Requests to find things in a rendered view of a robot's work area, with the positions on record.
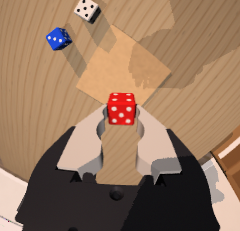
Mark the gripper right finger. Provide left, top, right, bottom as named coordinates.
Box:
left=135, top=104, right=220, bottom=231

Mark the blue die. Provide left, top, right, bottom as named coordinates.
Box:
left=46, top=27, right=72, bottom=51

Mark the white die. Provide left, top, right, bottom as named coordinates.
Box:
left=74, top=0, right=101, bottom=24

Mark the red die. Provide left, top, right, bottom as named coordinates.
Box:
left=107, top=93, right=136, bottom=125

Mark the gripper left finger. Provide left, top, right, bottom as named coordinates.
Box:
left=15, top=103, right=108, bottom=224

